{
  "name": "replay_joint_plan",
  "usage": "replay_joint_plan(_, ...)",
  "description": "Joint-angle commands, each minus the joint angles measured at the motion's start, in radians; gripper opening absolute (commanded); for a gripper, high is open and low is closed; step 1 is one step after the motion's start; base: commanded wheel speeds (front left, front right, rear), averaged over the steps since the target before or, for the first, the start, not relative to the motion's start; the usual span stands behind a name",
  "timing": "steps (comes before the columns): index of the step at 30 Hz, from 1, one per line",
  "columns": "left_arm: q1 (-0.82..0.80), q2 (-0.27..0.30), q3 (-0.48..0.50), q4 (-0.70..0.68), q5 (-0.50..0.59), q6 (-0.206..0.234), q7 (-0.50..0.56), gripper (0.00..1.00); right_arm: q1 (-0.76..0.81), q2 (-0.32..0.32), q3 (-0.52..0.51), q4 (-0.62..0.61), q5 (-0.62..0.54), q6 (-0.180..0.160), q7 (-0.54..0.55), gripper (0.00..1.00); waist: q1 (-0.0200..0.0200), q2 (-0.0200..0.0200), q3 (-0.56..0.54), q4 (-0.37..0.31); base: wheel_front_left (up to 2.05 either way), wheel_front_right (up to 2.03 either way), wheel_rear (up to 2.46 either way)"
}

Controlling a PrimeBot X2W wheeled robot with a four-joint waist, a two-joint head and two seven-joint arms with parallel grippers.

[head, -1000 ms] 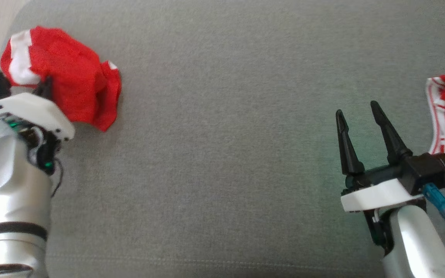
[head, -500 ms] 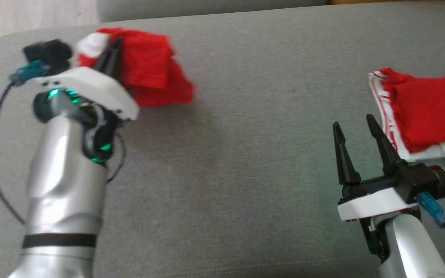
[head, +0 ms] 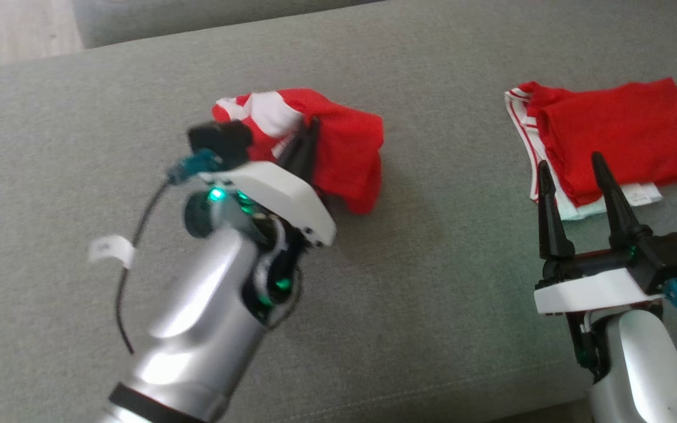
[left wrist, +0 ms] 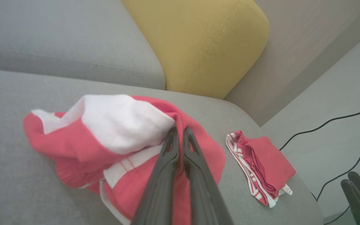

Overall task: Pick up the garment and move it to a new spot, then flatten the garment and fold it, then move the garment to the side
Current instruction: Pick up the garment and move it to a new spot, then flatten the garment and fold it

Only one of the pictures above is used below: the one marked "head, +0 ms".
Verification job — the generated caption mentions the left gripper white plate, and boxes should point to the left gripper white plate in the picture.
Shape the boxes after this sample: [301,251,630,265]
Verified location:
[197,116,337,247]

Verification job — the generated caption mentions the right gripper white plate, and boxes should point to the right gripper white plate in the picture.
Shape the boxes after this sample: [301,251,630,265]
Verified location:
[534,152,666,372]

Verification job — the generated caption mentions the red mesh basketball shorts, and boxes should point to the red mesh basketball shorts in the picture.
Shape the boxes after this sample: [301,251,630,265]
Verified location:
[212,88,385,215]

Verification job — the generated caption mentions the red white basketball jersey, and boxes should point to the red white basketball jersey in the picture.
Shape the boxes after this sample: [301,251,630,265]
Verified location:
[504,78,677,221]

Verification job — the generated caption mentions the grey sofa back cushion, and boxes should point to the grey sofa back cushion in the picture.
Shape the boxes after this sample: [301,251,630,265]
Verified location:
[71,0,386,49]

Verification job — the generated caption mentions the grey sofa seat cushion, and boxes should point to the grey sofa seat cushion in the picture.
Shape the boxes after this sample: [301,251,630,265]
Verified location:
[0,0,677,423]

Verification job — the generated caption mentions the white label on left cable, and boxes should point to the white label on left cable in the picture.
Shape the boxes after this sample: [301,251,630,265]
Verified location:
[88,235,135,268]

